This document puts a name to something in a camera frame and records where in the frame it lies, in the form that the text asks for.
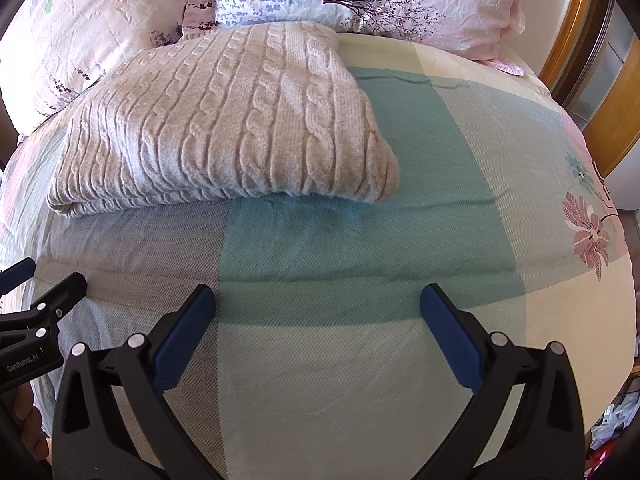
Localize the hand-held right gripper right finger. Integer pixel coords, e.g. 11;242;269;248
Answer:
419;283;587;480

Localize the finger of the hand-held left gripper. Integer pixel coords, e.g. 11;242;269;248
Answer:
0;272;89;347
0;257;37;296

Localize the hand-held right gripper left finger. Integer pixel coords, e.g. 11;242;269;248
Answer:
52;284;218;480

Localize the beige cable knit sweater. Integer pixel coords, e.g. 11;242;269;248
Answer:
47;22;402;218

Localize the person's left hand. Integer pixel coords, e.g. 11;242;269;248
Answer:
17;394;54;479

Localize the green cream checked blanket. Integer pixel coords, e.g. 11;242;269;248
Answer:
0;32;638;480

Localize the pile of assorted clutter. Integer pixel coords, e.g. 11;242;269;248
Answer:
585;350;640;463

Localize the floral bed sheet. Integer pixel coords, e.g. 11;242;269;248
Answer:
0;55;640;376

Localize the purple floral pillow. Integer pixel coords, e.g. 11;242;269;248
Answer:
179;0;227;41

